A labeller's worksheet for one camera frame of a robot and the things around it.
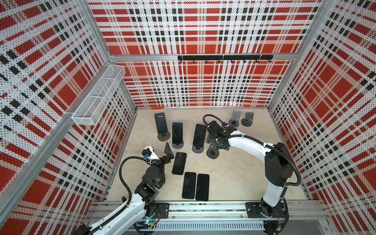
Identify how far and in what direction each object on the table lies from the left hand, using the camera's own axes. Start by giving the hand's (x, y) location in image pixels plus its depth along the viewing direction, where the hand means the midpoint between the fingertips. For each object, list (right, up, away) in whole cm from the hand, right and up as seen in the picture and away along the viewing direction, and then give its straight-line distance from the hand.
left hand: (161, 147), depth 77 cm
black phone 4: (+15, -23, +3) cm, 27 cm away
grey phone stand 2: (+6, -3, +21) cm, 22 cm away
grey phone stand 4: (+29, -6, +13) cm, 32 cm away
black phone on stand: (-5, +15, +18) cm, 24 cm away
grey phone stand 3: (+19, -5, +18) cm, 27 cm away
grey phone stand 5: (+58, +15, +31) cm, 67 cm away
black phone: (+7, +7, +10) cm, 14 cm away
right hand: (+31, +1, +12) cm, 33 cm away
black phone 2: (+21, +4, +16) cm, 26 cm away
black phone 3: (+22, -25, +5) cm, 34 cm away
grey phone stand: (-5, +3, +26) cm, 27 cm away
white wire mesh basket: (-48, +22, +13) cm, 54 cm away
